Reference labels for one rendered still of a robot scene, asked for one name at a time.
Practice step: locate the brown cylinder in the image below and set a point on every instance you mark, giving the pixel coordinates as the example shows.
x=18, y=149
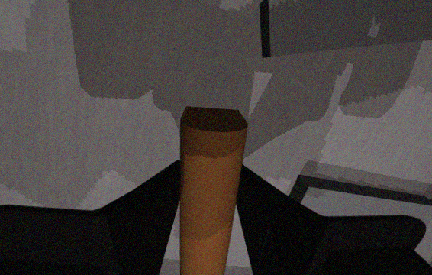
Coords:
x=212, y=142

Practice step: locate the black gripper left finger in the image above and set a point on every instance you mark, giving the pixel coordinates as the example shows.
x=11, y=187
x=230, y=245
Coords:
x=128, y=236

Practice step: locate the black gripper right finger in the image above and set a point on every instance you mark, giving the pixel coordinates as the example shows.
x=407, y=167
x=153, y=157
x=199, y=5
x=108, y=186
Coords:
x=283, y=237

